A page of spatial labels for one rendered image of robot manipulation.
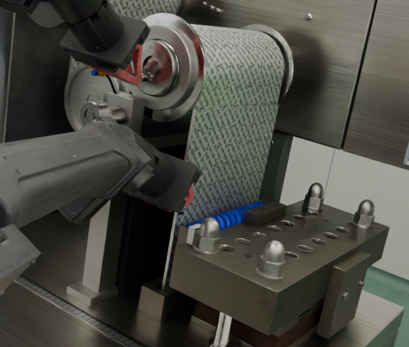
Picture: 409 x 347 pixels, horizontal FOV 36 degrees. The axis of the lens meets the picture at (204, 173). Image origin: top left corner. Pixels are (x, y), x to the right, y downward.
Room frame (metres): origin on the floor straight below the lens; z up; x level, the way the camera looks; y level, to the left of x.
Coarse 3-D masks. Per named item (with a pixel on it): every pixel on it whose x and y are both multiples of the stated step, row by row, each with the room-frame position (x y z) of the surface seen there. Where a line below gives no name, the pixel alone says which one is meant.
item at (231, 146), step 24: (192, 120) 0.84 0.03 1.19; (216, 120) 0.89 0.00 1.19; (240, 120) 0.95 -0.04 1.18; (264, 120) 1.01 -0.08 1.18; (192, 144) 0.85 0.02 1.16; (216, 144) 0.90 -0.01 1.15; (240, 144) 0.96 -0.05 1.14; (264, 144) 1.02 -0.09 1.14; (216, 168) 0.91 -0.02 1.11; (240, 168) 0.97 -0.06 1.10; (264, 168) 1.04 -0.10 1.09; (216, 192) 0.92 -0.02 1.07; (240, 192) 0.99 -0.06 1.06; (192, 216) 0.88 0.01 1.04
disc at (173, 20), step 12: (156, 24) 0.89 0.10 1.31; (168, 24) 0.87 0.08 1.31; (180, 24) 0.86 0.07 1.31; (192, 36) 0.85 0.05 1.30; (192, 48) 0.85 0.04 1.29; (204, 60) 0.84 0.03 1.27; (204, 72) 0.84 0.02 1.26; (192, 84) 0.84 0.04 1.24; (192, 96) 0.84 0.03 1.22; (180, 108) 0.85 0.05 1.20; (156, 120) 0.87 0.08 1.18; (168, 120) 0.86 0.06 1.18
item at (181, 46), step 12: (156, 36) 0.87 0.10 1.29; (168, 36) 0.86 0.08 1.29; (180, 36) 0.85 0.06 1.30; (180, 48) 0.85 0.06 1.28; (180, 60) 0.85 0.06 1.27; (192, 60) 0.84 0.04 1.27; (180, 72) 0.84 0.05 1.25; (192, 72) 0.84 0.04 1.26; (132, 84) 0.89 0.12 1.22; (180, 84) 0.84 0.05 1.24; (144, 96) 0.87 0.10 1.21; (156, 96) 0.86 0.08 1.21; (168, 96) 0.85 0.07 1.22; (180, 96) 0.84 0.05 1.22; (156, 108) 0.86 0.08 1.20; (168, 108) 0.85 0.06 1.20
